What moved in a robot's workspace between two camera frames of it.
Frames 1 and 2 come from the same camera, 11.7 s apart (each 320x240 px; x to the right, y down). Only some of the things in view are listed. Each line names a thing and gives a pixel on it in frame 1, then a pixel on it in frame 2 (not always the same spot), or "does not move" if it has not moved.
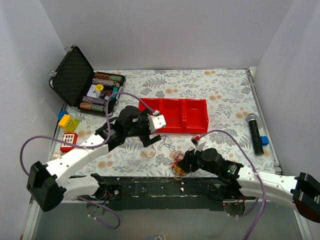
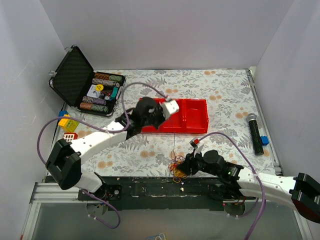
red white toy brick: x=70 y=137 does not move
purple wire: x=149 y=151 → x=173 y=149
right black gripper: x=188 y=160 does not move
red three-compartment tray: x=182 y=115 does not move
